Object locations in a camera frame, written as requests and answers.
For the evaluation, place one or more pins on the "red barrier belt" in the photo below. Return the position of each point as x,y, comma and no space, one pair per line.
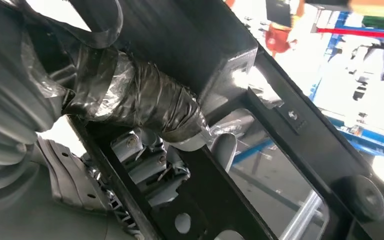
361,33

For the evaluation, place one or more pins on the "blue cart frame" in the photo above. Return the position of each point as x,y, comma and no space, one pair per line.
371,142

